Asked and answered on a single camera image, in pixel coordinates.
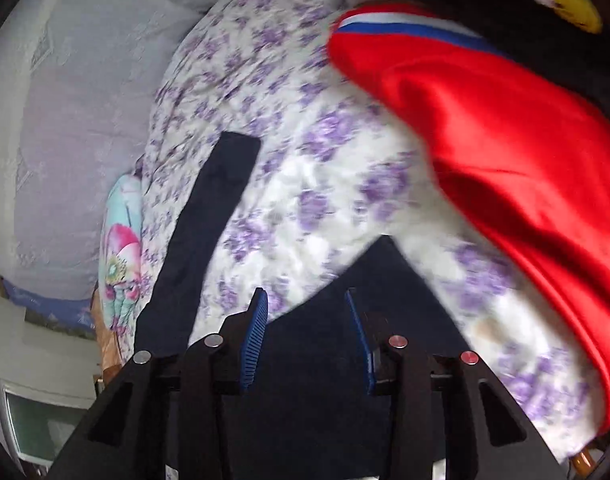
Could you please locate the black garment with smiley patch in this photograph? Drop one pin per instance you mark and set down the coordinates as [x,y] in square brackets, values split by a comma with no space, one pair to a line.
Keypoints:
[485,0]

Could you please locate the blue patterned cloth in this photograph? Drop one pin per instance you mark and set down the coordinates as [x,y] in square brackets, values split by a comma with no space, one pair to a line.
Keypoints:
[50,307]

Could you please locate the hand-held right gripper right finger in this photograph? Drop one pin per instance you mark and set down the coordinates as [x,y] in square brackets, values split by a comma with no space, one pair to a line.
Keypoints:
[361,345]

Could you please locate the purple floral blanket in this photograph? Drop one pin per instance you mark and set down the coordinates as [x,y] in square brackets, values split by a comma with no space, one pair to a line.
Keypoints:
[295,185]

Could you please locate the dark navy pants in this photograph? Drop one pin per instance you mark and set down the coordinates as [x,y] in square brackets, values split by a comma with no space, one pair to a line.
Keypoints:
[310,360]

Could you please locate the white framed glass panel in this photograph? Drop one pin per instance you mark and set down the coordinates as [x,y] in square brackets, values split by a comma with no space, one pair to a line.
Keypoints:
[40,420]

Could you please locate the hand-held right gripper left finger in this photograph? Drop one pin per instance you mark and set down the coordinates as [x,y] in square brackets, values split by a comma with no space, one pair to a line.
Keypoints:
[252,345]

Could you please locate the colourful blanket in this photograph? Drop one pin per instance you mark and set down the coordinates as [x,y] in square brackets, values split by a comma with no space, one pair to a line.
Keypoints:
[120,260]

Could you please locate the red garment with striped band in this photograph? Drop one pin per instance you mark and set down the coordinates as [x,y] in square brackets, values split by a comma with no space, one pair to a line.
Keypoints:
[510,160]

